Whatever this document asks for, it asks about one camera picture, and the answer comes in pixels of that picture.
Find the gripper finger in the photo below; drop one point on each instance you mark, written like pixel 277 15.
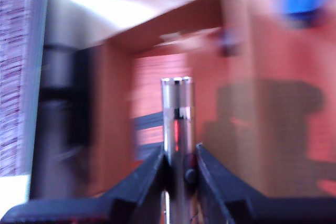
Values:
pixel 223 197
pixel 141 195

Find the silver laser pointer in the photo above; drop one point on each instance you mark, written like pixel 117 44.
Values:
pixel 176 129

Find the open brown cardboard box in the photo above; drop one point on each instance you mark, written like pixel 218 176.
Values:
pixel 115 103

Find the black monitor stand neck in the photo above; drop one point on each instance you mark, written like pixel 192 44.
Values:
pixel 60 90

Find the bright Huawei computer monitor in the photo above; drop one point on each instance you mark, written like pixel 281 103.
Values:
pixel 13 77

